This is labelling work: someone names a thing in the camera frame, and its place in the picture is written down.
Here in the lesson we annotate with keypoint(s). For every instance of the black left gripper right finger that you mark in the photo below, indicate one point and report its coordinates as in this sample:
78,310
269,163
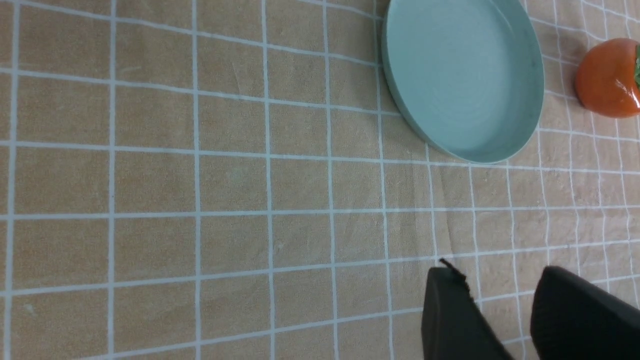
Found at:
572,319

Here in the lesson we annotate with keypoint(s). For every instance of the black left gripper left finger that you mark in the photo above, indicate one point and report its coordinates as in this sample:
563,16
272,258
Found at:
453,328

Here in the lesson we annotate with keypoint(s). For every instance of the orange persimmon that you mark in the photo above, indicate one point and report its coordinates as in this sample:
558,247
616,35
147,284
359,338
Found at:
607,79

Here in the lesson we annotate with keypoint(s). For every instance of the light blue round plate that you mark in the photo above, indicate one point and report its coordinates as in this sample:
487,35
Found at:
467,75

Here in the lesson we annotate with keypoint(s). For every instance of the orange checkered tablecloth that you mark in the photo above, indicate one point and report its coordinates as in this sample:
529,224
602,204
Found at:
231,179

